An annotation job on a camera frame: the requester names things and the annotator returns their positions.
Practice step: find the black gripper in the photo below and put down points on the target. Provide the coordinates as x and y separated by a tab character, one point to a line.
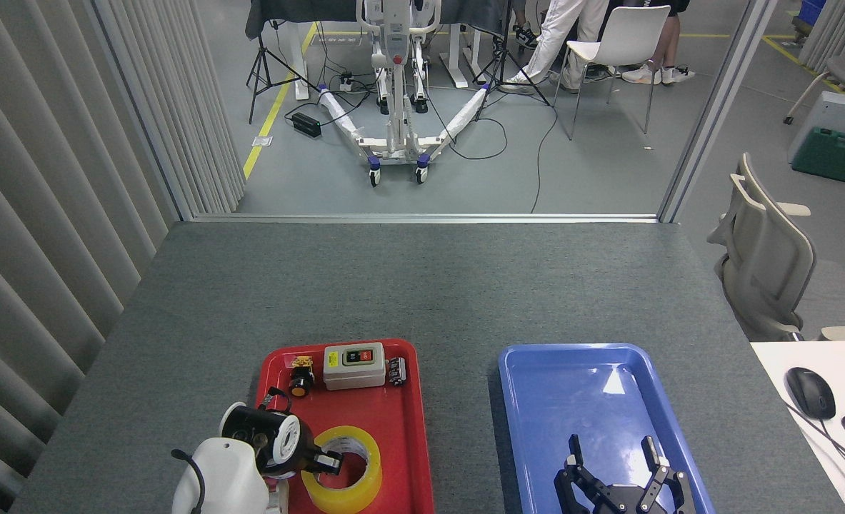
623	501
306	453

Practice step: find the yellow tape roll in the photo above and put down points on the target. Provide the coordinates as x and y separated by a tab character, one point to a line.
365	485

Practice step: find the white plastic block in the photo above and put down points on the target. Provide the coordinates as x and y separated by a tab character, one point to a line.
279	497

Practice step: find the red plastic tray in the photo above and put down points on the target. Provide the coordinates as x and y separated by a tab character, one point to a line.
386	407

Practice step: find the orange push button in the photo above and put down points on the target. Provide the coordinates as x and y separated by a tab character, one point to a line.
299	385

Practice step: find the blue plastic tray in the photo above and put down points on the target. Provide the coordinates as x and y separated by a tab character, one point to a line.
558	400

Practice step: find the white desk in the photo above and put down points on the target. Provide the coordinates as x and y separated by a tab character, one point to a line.
772	364

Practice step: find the black computer mouse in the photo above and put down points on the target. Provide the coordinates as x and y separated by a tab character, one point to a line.
810	392

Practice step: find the beige office chair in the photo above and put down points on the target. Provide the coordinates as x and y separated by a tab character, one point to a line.
765	264

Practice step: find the silver floor plate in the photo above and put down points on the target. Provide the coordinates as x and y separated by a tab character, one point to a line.
262	141

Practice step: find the white stand on wheels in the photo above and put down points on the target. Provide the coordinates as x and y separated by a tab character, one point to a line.
397	135

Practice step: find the black power adapter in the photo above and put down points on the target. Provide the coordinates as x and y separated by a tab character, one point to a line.
306	124

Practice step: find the white power strip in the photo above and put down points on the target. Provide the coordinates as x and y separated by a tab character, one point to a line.
345	82

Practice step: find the grey vertical blinds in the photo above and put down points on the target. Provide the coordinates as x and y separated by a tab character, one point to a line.
36	214

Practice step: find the green case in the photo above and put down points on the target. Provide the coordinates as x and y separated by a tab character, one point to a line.
833	153

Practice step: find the person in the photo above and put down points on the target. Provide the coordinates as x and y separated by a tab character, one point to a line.
558	28
642	73

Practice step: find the black tripod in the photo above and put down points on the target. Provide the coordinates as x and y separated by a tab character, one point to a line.
262	44
506	36

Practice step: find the desk with black cloth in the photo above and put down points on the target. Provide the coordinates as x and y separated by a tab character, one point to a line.
293	11

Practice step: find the white chair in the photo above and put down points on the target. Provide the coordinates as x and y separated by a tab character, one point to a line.
633	28

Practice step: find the blue bin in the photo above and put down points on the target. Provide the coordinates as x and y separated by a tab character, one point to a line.
811	14

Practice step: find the grey switch box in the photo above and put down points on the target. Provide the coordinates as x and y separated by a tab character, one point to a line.
354	375

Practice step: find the small black switch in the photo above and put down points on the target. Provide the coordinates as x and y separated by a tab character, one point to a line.
396	371

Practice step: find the silver table rail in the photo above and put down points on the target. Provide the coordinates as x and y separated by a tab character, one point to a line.
422	218

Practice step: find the silver post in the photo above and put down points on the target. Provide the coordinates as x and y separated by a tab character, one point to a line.
715	114

